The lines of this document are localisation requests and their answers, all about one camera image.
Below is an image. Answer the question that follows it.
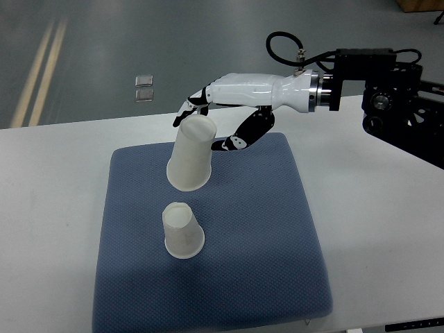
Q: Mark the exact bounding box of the black tripod leg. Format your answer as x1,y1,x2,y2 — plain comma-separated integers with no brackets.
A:
433,11,444,25

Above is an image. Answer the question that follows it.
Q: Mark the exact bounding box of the lower metal floor plate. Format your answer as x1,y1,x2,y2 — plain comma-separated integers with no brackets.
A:
135,88,154,103

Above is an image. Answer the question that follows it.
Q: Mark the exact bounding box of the white paper cup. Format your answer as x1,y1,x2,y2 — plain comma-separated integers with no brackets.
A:
162,202,205,259
166,114,216,191

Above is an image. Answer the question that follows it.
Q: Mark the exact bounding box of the metal floor plate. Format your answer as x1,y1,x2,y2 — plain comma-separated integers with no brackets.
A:
135,88,154,103
135,74,153,87

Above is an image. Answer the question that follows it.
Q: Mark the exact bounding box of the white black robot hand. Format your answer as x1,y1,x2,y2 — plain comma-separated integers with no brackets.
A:
173,70,325,151

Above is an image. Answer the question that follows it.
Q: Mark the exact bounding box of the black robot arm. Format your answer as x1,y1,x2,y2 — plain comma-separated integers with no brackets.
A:
320,49,443,168

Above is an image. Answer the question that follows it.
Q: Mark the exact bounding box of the white paper cup on cushion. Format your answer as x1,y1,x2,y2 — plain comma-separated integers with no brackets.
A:
162,202,205,259

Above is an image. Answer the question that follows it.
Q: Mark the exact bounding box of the blue fabric cushion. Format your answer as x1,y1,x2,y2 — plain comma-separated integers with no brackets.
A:
92,133,332,332

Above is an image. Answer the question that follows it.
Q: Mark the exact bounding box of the black cable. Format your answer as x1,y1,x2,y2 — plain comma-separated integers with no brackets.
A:
266,31,422,71

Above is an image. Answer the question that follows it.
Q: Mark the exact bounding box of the wooden box corner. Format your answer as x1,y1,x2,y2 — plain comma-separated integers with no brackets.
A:
395,0,444,13

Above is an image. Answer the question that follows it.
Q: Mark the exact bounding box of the black table control panel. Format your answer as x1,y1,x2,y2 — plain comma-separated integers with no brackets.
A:
384,317,443,332

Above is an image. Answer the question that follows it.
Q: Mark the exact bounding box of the upper metal floor plate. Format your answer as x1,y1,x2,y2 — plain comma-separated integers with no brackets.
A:
135,74,153,87

